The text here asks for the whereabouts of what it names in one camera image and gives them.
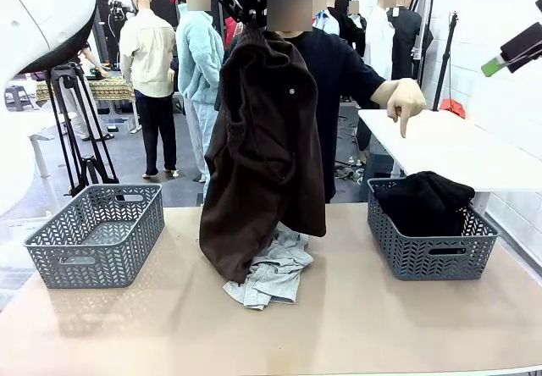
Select black camera tripod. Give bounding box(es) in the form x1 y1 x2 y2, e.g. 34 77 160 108
44 64 120 198

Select mannequin in black coat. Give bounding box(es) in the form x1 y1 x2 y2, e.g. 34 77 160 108
387 0 435 93

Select orange object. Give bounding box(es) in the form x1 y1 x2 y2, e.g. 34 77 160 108
440 98 467 119

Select mannequin in cream shirt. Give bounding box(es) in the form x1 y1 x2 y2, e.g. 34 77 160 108
119 0 179 181

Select mannequin in plaid shirt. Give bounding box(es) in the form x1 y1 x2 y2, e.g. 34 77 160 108
224 15 246 51

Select person in beige trousers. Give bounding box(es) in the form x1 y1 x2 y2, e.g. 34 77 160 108
63 43 115 142

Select person's left forearm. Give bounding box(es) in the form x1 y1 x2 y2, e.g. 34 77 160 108
369 78 401 107

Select light grey garment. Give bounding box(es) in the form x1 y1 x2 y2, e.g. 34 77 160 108
223 222 314 311

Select grey plastic lattice basket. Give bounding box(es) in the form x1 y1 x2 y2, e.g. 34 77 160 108
366 176 501 282
23 183 165 290

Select mannequin in light blue fleece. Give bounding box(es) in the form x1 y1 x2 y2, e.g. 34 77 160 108
175 0 225 183

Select table with patterned cloth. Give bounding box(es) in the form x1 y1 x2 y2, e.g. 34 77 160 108
36 77 136 104

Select dark brown garment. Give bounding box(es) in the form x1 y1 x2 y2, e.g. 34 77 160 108
198 26 327 284

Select white table with white leg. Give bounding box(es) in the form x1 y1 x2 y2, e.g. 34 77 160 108
27 111 80 214

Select mannequin in pale blue shirt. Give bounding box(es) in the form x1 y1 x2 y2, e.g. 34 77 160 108
312 0 342 34

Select grey stool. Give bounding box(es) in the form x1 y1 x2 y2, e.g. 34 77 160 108
3 84 34 113

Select mannequin in dark suit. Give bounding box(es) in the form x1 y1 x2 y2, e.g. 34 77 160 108
340 0 368 58

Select person's left hand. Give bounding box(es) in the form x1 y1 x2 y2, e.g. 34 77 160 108
385 78 428 139

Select mannequin in white coat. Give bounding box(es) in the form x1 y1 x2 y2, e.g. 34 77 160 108
364 0 397 80

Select person in black t-shirt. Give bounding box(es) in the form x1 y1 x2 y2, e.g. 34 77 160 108
265 0 387 204

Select large white table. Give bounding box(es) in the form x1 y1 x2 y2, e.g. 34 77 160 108
357 108 542 193

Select black light stand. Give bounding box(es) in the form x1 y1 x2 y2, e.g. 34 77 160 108
431 10 461 113

